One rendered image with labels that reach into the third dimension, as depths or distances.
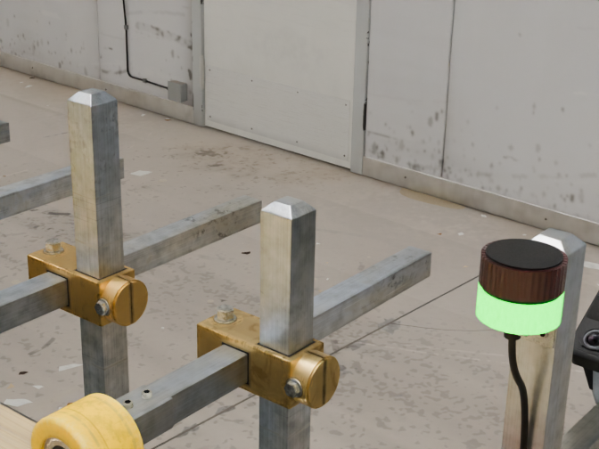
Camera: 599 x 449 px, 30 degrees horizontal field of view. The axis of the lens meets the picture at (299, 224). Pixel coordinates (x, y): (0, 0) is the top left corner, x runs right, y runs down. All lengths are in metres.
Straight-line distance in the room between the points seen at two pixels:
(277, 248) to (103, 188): 0.24
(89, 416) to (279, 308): 0.20
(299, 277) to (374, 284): 0.20
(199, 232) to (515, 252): 0.60
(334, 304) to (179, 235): 0.25
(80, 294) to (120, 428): 0.30
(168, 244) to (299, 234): 0.35
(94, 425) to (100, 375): 0.32
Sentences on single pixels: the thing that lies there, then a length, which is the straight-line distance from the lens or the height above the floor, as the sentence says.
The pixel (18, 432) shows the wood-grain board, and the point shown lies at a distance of 1.05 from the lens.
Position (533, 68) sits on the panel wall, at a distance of 3.88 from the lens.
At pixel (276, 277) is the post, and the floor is 1.04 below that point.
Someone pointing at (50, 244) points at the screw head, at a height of 0.98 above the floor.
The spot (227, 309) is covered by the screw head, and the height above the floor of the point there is 0.98.
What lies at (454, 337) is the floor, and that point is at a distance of 3.19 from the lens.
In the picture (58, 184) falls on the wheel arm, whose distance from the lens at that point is 1.49.
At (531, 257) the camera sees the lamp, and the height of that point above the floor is 1.15.
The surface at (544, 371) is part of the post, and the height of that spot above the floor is 1.04.
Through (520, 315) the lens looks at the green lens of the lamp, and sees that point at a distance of 0.78.
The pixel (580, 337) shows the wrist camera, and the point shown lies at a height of 0.96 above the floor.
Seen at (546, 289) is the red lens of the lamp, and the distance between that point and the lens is 0.78.
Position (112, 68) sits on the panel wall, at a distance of 5.42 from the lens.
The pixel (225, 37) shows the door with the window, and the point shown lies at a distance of 4.81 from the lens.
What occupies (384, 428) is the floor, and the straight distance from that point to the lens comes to 2.74.
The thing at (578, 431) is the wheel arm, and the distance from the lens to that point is 1.15.
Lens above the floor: 1.45
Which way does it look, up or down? 22 degrees down
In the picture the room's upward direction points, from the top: 1 degrees clockwise
